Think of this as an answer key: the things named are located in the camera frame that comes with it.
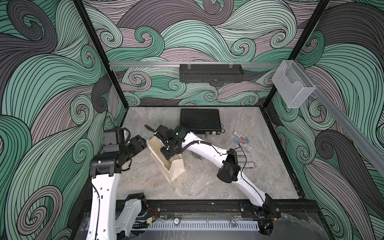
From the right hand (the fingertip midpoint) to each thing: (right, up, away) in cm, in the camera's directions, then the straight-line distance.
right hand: (166, 155), depth 80 cm
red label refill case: (+49, +6, +18) cm, 52 cm away
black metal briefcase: (+23, +18, +23) cm, 37 cm away
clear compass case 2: (+47, -8, +7) cm, 48 cm away
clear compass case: (+46, -2, +12) cm, 48 cm away
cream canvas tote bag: (+4, -5, -8) cm, 10 cm away
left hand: (-11, +9, -12) cm, 19 cm away
